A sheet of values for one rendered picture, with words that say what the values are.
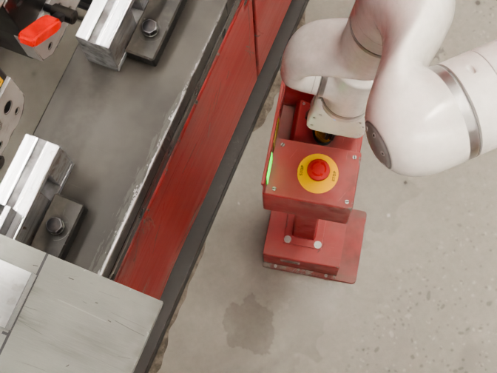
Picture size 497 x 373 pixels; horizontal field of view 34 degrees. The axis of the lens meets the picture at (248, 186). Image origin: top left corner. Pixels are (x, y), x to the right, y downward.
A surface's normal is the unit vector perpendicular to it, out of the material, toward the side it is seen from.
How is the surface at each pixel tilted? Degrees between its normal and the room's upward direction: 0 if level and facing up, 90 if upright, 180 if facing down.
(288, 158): 0
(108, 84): 0
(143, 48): 0
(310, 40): 40
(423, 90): 17
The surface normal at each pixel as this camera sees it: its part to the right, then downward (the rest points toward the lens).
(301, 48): -0.77, -0.21
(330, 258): -0.03, -0.27
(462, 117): 0.14, 0.14
